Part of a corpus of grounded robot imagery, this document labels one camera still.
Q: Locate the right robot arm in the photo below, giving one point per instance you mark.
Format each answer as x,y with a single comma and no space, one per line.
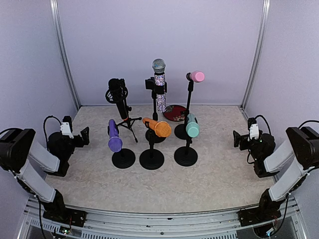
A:
295,158

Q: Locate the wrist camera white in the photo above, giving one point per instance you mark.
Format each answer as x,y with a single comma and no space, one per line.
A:
66,130
254,132

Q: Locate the glitter silver-head microphone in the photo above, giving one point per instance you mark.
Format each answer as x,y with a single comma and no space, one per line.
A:
158,66

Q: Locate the black tripod mic stand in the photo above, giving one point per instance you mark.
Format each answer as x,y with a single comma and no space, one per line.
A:
128,123

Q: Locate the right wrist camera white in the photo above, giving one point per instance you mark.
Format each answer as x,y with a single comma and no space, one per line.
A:
254,132

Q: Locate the aluminium front rail frame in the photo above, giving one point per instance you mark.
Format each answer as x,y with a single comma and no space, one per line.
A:
101,224

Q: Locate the teal microphone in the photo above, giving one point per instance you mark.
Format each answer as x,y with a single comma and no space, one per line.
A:
192,127

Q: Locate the left aluminium corner post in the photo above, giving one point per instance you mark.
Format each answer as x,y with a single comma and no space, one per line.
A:
63,53

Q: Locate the right aluminium corner post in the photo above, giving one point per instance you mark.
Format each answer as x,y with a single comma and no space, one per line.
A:
257,53

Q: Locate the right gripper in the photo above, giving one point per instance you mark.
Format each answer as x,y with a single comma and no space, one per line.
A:
237,138

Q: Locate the tall black stand back-right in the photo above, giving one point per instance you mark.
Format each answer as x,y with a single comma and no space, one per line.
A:
187,112

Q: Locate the black round-base stand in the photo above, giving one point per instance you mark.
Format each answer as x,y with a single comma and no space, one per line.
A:
151,159
123,159
185,156

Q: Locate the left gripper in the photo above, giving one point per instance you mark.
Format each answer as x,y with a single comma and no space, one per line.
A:
84,137

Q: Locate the red floral round plate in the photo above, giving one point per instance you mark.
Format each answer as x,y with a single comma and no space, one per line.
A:
175,113

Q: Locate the black microphone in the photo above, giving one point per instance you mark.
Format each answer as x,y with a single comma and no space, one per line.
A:
116,94

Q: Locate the orange microphone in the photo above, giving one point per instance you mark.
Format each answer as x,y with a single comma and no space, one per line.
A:
161,128

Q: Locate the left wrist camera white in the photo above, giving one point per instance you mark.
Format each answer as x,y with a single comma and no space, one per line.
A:
66,130

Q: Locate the pink microphone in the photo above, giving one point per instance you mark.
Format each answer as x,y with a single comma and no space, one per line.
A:
195,76

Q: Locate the black stand with phone clamp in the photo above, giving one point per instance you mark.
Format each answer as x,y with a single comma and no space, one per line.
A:
150,85

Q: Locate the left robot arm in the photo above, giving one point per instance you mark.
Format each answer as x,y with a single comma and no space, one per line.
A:
18,147

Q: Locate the aluminium corner post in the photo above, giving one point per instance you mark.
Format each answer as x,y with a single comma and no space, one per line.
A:
63,53
257,53

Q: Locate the purple microphone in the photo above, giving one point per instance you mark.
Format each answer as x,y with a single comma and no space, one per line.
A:
115,143

